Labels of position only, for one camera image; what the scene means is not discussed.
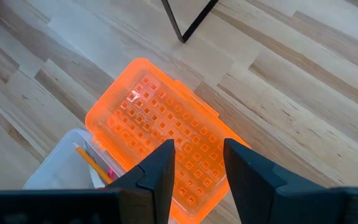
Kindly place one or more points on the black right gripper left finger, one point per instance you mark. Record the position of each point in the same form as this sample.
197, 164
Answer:
135, 202

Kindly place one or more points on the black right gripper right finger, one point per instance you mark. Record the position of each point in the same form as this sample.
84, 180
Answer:
275, 199

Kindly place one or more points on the orange pencil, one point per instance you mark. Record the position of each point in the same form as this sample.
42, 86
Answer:
93, 164

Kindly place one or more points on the clear plastic pencil box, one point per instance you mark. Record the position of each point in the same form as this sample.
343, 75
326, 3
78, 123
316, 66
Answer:
61, 168

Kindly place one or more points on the orange studded box lid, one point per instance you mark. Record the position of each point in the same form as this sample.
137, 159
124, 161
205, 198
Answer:
154, 109

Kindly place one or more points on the black shelf support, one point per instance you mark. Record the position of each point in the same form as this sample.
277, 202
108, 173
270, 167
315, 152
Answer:
172, 18

